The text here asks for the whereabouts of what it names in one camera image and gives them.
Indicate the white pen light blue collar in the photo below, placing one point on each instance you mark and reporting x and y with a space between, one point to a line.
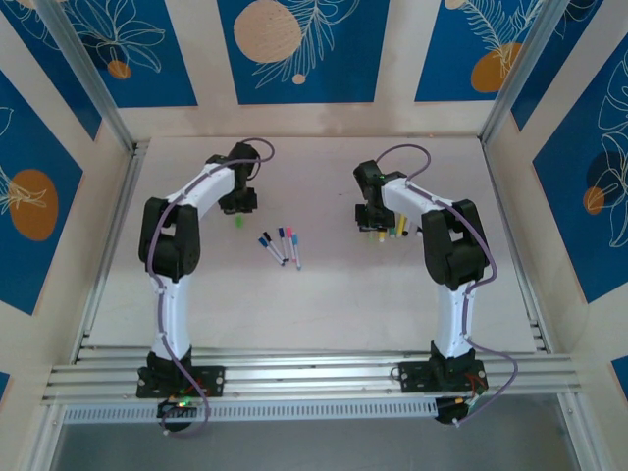
274 254

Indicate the white pen pink collar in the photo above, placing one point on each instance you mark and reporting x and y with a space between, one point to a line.
292 249

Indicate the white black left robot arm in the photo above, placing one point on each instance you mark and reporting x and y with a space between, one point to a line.
206 189

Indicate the black controller circuit board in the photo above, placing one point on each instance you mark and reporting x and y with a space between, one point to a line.
172 407

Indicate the white pen black collar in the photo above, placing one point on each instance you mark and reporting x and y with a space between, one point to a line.
277 249

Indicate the aluminium frame leg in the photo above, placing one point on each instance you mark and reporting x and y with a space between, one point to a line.
46 441
574 436

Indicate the aluminium mounting rail beam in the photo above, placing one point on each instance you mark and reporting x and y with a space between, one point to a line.
314 378

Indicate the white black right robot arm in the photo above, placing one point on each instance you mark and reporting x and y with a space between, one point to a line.
407 198

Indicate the white pen dark blue collar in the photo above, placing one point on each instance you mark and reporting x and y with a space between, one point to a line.
284 249

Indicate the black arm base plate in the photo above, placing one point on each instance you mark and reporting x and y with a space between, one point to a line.
414 375
211 380

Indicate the aluminium frame post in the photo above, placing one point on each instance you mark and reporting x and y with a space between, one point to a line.
83 64
526 64

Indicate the aluminium side rail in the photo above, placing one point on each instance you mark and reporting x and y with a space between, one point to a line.
128 181
504 196

